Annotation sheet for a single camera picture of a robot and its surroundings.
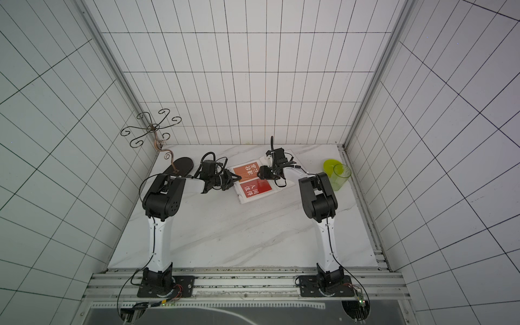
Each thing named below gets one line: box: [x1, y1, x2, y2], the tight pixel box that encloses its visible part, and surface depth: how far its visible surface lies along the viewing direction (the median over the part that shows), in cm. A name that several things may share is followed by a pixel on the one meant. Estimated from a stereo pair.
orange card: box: [232, 161, 260, 183], surface depth 108 cm
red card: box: [239, 178, 273, 198], surface depth 100 cm
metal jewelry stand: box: [120, 108, 195, 177], surface depth 92 cm
